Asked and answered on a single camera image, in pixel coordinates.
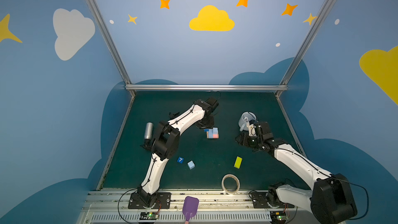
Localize translucent plastic mug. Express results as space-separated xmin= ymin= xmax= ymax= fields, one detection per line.
xmin=238 ymin=112 xmax=257 ymax=131

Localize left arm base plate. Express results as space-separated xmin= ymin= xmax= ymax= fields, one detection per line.
xmin=127 ymin=192 xmax=171 ymax=209

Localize pale blue wooden cube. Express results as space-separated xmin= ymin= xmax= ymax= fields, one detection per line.
xmin=188 ymin=161 xmax=195 ymax=170

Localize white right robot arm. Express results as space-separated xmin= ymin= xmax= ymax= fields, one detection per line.
xmin=236 ymin=120 xmax=358 ymax=224

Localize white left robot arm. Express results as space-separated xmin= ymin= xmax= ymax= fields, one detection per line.
xmin=137 ymin=97 xmax=219 ymax=208

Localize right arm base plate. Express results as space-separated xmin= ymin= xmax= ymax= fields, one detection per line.
xmin=248 ymin=190 xmax=285 ymax=209

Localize lime green wooden block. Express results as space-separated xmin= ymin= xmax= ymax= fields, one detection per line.
xmin=234 ymin=156 xmax=243 ymax=169

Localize front aluminium rail bed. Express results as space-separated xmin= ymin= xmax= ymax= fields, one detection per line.
xmin=76 ymin=188 xmax=347 ymax=224

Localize silver spray bottle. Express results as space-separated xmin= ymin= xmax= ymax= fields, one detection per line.
xmin=141 ymin=122 xmax=153 ymax=150

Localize aluminium right corner post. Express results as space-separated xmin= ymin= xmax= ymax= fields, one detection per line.
xmin=275 ymin=0 xmax=337 ymax=99

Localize left side frame rail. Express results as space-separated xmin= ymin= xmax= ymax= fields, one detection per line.
xmin=96 ymin=96 xmax=135 ymax=191

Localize right side frame rail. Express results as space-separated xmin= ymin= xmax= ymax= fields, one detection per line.
xmin=276 ymin=97 xmax=307 ymax=158

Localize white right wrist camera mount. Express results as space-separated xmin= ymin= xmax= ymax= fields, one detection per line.
xmin=246 ymin=122 xmax=256 ymax=137

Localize light blue long block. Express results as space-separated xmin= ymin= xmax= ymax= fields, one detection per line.
xmin=206 ymin=129 xmax=213 ymax=139

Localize roll of tape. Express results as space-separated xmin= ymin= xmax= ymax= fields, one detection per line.
xmin=221 ymin=174 xmax=240 ymax=195

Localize aluminium back frame rail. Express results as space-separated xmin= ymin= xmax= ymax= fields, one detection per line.
xmin=125 ymin=84 xmax=288 ymax=91

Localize aluminium corner post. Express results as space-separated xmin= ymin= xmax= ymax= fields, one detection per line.
xmin=275 ymin=0 xmax=337 ymax=99
xmin=85 ymin=0 xmax=131 ymax=86

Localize purple plastic scoop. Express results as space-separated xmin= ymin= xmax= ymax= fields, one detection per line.
xmin=182 ymin=196 xmax=200 ymax=224

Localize aluminium left corner post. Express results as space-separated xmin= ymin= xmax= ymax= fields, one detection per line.
xmin=85 ymin=0 xmax=131 ymax=86

